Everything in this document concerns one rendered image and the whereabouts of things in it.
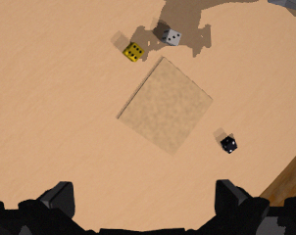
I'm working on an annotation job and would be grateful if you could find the translucent tan mat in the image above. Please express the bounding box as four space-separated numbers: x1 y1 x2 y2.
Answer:
118 57 214 156

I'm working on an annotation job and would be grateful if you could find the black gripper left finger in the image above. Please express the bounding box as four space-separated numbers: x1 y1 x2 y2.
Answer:
0 181 99 235

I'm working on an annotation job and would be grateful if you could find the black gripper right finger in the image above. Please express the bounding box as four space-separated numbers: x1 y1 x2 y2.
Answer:
181 179 296 235

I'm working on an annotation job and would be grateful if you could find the white die with black pips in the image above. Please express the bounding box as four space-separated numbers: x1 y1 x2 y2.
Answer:
161 28 181 46

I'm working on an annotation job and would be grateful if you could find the yellow die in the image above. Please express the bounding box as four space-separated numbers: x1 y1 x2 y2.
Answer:
123 42 144 62

